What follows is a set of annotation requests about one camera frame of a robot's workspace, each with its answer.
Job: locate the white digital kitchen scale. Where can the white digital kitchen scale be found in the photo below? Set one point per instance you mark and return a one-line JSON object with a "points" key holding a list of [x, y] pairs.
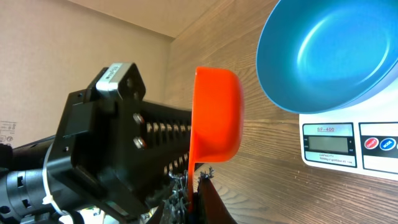
{"points": [[360, 139]]}

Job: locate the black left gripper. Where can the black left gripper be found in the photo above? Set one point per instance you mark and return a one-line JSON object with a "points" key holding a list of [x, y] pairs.
{"points": [[114, 149]]}

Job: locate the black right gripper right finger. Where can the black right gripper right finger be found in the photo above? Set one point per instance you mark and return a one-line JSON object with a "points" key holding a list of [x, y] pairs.
{"points": [[210, 208]]}

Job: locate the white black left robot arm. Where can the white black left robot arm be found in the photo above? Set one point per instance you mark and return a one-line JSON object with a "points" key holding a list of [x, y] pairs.
{"points": [[28, 193]]}

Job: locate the orange plastic measuring scoop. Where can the orange plastic measuring scoop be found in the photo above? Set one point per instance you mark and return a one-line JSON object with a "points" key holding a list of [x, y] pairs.
{"points": [[217, 119]]}

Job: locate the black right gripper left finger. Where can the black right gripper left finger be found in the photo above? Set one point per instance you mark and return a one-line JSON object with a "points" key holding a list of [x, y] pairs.
{"points": [[174, 208]]}

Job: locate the blue bowl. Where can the blue bowl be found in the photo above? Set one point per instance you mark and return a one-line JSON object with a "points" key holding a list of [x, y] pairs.
{"points": [[315, 56]]}

